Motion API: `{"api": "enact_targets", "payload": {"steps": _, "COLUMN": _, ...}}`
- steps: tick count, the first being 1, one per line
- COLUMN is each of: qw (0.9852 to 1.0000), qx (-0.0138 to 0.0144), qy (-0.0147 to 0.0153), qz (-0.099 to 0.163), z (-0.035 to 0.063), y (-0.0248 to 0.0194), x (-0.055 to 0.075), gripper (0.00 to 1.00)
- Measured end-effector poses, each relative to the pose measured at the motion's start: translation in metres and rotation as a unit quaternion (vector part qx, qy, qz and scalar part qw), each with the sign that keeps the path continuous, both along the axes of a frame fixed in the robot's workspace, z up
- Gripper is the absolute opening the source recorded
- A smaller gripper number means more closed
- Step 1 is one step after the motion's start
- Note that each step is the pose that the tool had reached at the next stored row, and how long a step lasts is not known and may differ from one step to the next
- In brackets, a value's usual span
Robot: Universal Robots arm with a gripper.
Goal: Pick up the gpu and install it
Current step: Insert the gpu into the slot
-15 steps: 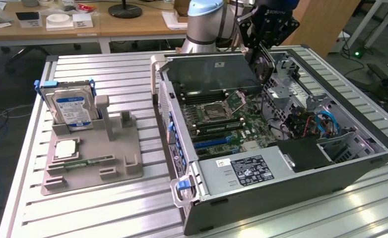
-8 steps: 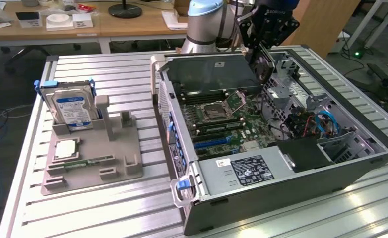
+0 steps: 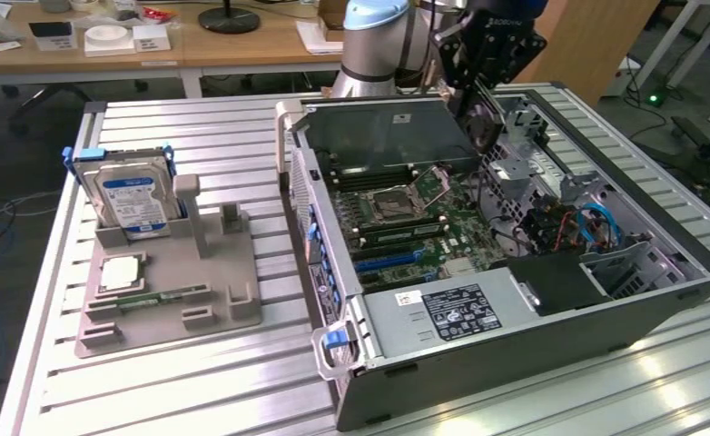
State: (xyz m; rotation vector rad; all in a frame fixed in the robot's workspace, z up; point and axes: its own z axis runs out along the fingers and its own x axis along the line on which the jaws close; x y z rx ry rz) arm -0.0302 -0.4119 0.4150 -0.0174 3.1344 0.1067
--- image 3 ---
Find wooden cabinet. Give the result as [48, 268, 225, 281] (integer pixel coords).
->
[515, 0, 663, 106]

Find open black PC case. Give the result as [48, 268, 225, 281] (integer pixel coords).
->
[273, 88, 710, 432]

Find black bay cover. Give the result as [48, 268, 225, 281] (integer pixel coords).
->
[507, 253, 615, 318]

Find red wire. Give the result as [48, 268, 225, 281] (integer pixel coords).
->
[559, 212, 576, 249]

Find green RAM stick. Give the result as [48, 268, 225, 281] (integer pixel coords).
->
[114, 288, 193, 309]

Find black and white box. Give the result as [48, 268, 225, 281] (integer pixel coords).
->
[29, 21, 78, 52]

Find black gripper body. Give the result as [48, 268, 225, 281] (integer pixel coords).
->
[460, 0, 539, 76]

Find white labelled box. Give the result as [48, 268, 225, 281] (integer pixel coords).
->
[130, 25, 173, 53]

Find black equipment stand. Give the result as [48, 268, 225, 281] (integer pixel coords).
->
[668, 115, 710, 205]

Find graphics card with fan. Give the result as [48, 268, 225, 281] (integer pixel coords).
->
[447, 84, 505, 154]

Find silver disk bay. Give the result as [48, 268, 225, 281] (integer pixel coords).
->
[577, 240, 699, 302]

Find black round lamp base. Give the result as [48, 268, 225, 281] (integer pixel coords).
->
[196, 0, 263, 35]

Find silver power supply with label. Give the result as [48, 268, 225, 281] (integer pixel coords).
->
[349, 267, 541, 361]

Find black office chair base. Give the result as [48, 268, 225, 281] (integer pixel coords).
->
[2, 79, 150, 135]

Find silver CPU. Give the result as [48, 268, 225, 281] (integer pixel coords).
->
[98, 257, 145, 291]

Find white square box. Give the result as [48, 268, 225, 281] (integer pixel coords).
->
[82, 34, 137, 59]

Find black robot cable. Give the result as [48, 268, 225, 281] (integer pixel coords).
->
[417, 0, 447, 94]

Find cardboard box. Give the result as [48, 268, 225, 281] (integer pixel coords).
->
[317, 0, 356, 32]

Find socket cover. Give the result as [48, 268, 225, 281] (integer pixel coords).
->
[412, 163, 453, 194]

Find blue expansion slot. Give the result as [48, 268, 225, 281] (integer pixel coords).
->
[352, 244, 425, 273]

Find white floor cable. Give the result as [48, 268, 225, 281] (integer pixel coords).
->
[0, 188, 62, 218]

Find hard disk in blue carrier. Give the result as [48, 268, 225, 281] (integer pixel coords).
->
[60, 143, 177, 241]

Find stack of white papers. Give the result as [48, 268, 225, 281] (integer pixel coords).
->
[296, 20, 345, 56]

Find perforated metal drive cage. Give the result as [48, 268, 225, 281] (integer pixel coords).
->
[484, 93, 553, 203]

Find grey plastic parts rack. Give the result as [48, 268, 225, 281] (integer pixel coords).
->
[73, 173, 265, 360]

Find white box with red button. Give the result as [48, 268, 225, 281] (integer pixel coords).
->
[601, 67, 634, 100]

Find white desk frame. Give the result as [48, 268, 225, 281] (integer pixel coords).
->
[626, 0, 710, 124]

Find installed RAM stick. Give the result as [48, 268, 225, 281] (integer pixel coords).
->
[363, 224, 445, 249]

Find blue wire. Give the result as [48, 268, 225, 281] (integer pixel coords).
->
[575, 203, 622, 250]

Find silver chipset heatsink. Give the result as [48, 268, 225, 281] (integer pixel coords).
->
[444, 258, 484, 277]

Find red and white packet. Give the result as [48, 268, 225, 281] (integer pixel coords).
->
[140, 5, 178, 25]

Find wooden desk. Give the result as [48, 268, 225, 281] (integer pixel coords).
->
[0, 0, 202, 99]
[181, 0, 356, 87]

